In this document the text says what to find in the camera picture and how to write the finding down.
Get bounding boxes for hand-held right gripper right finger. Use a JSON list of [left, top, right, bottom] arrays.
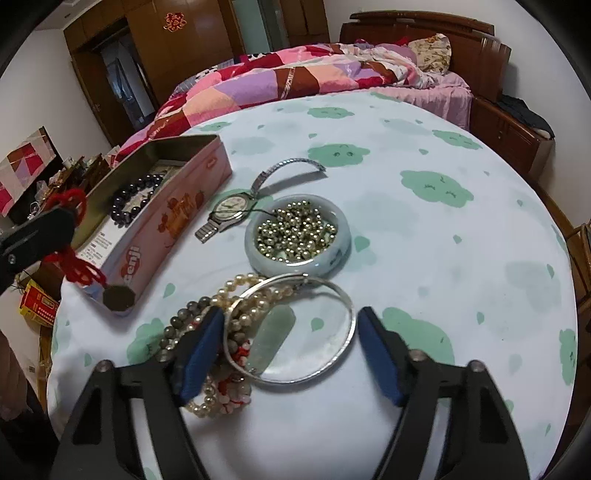
[[356, 306, 532, 480]]

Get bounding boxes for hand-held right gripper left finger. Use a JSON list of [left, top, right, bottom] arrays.
[[48, 307, 225, 480]]

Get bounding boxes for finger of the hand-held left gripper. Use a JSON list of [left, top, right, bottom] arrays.
[[0, 205, 79, 278]]

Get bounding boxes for red and white bead bracelet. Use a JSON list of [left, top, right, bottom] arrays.
[[203, 339, 252, 416]]

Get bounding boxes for silver bangle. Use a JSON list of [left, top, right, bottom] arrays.
[[223, 273, 357, 385]]

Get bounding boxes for grey bead bracelet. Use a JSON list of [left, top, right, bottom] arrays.
[[154, 299, 218, 363]]

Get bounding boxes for red knotted cord coin pendant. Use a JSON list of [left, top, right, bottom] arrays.
[[44, 188, 137, 312]]

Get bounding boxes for green jade pendant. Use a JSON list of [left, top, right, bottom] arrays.
[[244, 307, 296, 374]]

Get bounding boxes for pearl necklace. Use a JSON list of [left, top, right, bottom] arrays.
[[185, 273, 296, 418]]

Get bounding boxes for pink metal tin box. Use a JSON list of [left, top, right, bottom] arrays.
[[69, 134, 233, 315]]

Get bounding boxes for pale jade bangle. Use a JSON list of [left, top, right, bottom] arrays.
[[245, 195, 352, 278]]

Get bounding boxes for silver wristwatch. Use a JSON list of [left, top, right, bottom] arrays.
[[194, 158, 328, 243]]

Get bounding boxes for gold bead necklace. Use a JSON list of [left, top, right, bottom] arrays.
[[255, 198, 338, 264]]

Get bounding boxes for person's left forearm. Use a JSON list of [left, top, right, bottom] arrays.
[[0, 330, 26, 418]]

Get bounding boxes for patchwork television cover cloth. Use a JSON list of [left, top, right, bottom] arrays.
[[0, 127, 58, 217]]

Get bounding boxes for red cardboard box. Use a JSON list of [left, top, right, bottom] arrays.
[[18, 279, 61, 328]]

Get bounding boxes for cluttered wooden television stand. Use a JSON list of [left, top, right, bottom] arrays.
[[28, 148, 121, 222]]

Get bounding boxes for person's dark clothing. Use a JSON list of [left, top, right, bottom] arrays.
[[0, 369, 63, 480]]

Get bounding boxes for wooden chair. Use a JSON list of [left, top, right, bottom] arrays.
[[566, 222, 591, 296]]

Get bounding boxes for brown wooden wardrobe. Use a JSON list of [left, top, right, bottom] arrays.
[[62, 0, 331, 148]]

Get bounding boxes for wooden nightstand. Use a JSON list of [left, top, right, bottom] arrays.
[[471, 95, 555, 185]]

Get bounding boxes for dark clothes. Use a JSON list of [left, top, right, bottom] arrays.
[[496, 95, 555, 139]]

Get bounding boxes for patchwork quilt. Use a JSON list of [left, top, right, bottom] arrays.
[[115, 41, 439, 160]]

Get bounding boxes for floral pillow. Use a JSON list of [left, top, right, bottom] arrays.
[[409, 33, 452, 75]]

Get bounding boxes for wooden headboard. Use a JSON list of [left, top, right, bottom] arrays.
[[339, 10, 512, 100]]

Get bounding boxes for dark bead bracelet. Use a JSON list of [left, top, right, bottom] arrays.
[[110, 174, 164, 227]]

